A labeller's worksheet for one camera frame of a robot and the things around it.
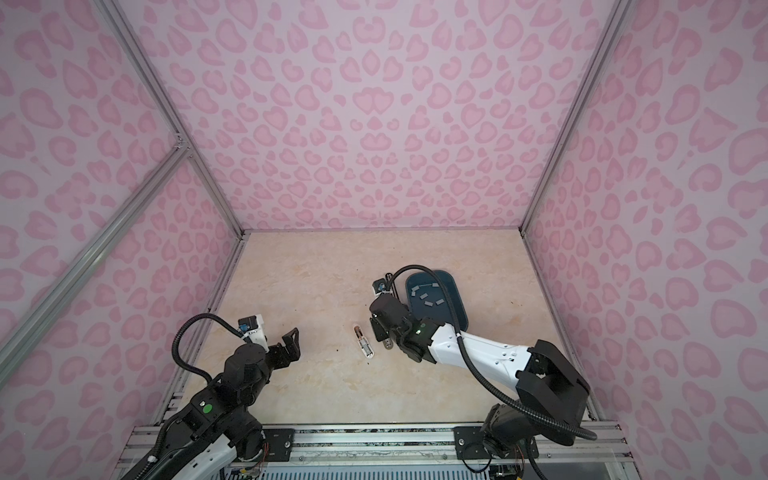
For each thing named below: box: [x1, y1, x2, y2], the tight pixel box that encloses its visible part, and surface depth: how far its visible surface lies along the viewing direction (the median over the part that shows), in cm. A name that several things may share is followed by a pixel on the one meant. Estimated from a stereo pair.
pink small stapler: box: [353, 324, 375, 359], surface depth 90 cm
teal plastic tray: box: [406, 270, 469, 332], surface depth 102 cm
